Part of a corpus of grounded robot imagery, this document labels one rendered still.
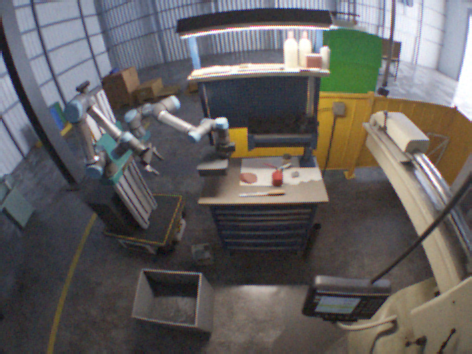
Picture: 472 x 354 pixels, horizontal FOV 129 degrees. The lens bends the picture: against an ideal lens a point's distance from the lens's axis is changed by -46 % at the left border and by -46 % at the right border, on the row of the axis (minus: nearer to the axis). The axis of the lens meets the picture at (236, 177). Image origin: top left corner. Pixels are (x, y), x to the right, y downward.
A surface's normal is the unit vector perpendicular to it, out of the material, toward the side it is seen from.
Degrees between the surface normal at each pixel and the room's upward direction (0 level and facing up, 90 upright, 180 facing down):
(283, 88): 90
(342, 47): 84
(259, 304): 0
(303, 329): 0
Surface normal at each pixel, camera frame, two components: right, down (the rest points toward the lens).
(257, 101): -0.08, 0.69
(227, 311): -0.11, -0.72
